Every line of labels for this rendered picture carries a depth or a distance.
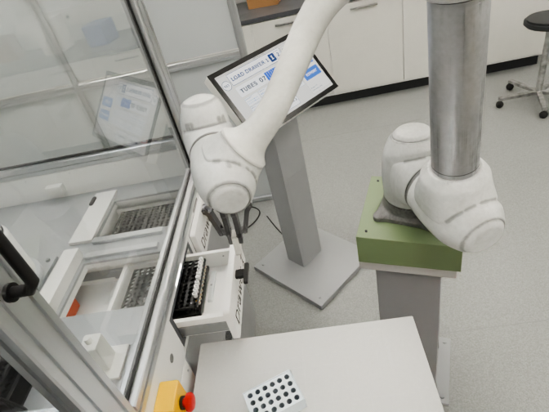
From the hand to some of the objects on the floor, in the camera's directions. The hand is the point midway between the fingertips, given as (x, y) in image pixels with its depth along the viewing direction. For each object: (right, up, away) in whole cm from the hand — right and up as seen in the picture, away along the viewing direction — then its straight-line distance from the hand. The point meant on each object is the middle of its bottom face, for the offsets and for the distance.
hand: (236, 242), depth 111 cm
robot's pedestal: (+69, -58, +68) cm, 113 cm away
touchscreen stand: (+32, -23, +126) cm, 132 cm away
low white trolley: (+33, -102, +23) cm, 109 cm away
